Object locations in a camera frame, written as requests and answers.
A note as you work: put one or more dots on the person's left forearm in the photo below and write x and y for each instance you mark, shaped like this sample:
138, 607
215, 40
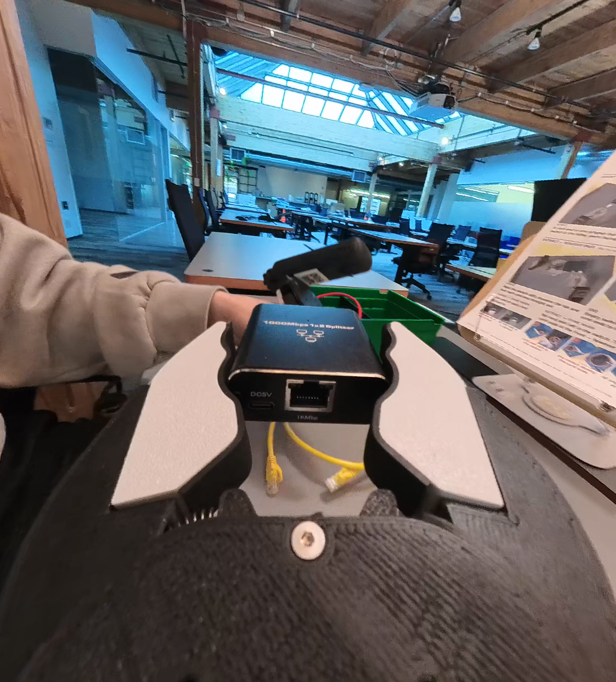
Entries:
74, 309

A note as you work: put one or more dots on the printed instruction sheet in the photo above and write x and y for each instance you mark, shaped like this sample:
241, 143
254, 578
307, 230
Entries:
585, 288

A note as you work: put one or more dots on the person's left hand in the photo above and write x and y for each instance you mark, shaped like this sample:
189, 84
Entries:
239, 309

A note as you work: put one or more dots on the wooden post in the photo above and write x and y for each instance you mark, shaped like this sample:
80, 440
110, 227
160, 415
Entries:
4, 117

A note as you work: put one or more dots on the white ceiling projector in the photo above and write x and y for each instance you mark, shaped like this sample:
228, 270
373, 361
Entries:
434, 107

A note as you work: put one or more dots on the black office chair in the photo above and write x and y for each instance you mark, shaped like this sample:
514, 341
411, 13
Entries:
185, 218

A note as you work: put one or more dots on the black monitor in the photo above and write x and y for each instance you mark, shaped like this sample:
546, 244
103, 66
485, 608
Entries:
558, 200

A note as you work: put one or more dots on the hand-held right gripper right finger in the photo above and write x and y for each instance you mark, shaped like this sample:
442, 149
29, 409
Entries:
441, 426

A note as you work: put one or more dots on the green plastic bin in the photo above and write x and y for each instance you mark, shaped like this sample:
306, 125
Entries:
404, 314

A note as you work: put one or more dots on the black ethernet splitter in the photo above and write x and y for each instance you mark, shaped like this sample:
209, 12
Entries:
308, 352

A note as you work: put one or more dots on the wooden office desk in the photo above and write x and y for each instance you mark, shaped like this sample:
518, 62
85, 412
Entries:
233, 256

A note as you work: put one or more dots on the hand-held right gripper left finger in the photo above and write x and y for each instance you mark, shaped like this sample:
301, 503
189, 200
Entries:
175, 426

